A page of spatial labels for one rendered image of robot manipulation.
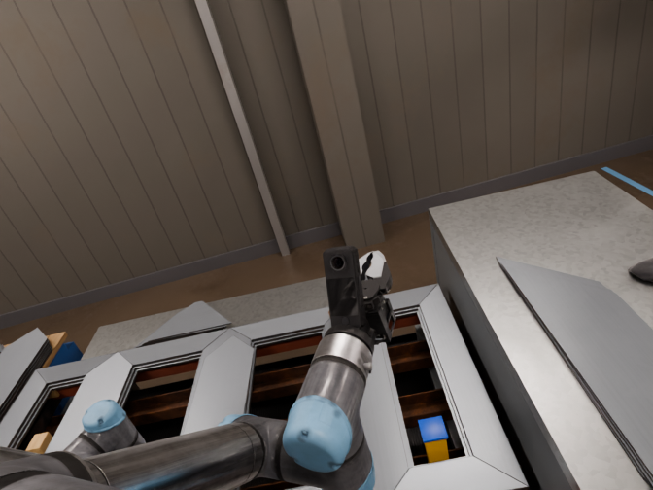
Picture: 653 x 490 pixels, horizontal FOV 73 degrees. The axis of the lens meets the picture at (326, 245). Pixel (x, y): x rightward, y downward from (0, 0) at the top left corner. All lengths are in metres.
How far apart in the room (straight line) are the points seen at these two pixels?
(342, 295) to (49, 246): 3.51
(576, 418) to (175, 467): 0.76
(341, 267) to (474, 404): 0.76
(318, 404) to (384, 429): 0.75
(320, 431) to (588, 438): 0.62
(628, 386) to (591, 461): 0.17
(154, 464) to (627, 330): 0.98
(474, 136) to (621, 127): 1.24
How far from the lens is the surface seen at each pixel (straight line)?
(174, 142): 3.40
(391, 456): 1.22
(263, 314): 1.87
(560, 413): 1.03
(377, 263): 0.71
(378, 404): 1.31
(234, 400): 1.46
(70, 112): 3.51
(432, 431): 1.19
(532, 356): 1.12
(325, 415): 0.52
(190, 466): 0.51
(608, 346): 1.13
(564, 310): 1.20
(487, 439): 1.23
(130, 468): 0.46
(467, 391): 1.31
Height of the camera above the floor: 1.87
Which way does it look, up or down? 31 degrees down
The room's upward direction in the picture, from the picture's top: 15 degrees counter-clockwise
